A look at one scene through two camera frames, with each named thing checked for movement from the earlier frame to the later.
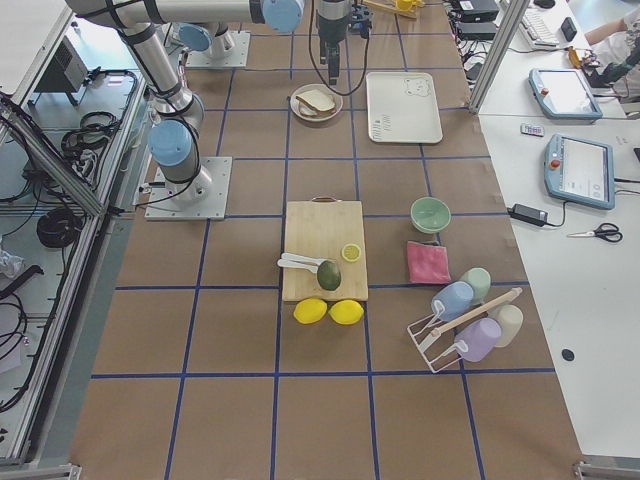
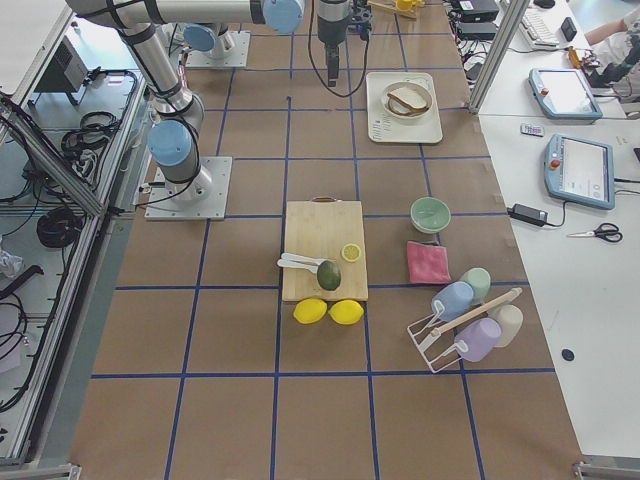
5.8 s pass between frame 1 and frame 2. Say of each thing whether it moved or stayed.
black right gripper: stayed
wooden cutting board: stayed
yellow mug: stayed
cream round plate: moved
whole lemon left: stayed
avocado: stayed
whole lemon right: stayed
